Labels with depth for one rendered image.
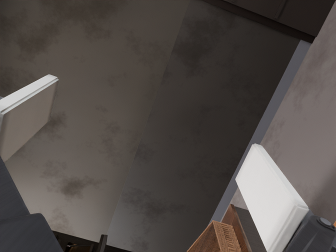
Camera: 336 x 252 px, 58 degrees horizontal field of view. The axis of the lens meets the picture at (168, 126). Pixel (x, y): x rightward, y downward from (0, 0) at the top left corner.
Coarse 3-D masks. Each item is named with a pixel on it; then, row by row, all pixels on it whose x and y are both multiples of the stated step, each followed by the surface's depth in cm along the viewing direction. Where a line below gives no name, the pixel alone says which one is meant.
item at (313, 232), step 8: (312, 216) 14; (304, 224) 13; (312, 224) 13; (320, 224) 13; (328, 224) 13; (304, 232) 12; (312, 232) 12; (320, 232) 12; (328, 232) 13; (296, 240) 11; (304, 240) 11; (312, 240) 12; (320, 240) 12; (328, 240) 12; (288, 248) 11; (296, 248) 11; (304, 248) 11; (312, 248) 11; (320, 248) 11; (328, 248) 12
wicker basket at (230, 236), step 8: (216, 224) 207; (224, 224) 211; (208, 232) 213; (216, 232) 198; (224, 232) 213; (232, 232) 205; (200, 240) 215; (208, 240) 215; (216, 240) 216; (224, 240) 193; (232, 240) 196; (192, 248) 217; (200, 248) 217; (208, 248) 218; (216, 248) 217; (224, 248) 185; (232, 248) 188; (240, 248) 190
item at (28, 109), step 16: (48, 80) 17; (16, 96) 14; (32, 96) 15; (48, 96) 17; (0, 112) 12; (16, 112) 13; (32, 112) 15; (48, 112) 18; (0, 128) 12; (16, 128) 14; (32, 128) 16; (0, 144) 13; (16, 144) 15
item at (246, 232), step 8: (232, 208) 223; (240, 208) 228; (224, 216) 231; (232, 216) 217; (240, 216) 217; (248, 216) 221; (232, 224) 213; (240, 224) 206; (248, 224) 211; (240, 232) 198; (248, 232) 201; (256, 232) 205; (240, 240) 195; (248, 240) 193; (256, 240) 196; (248, 248) 184; (256, 248) 188; (264, 248) 191
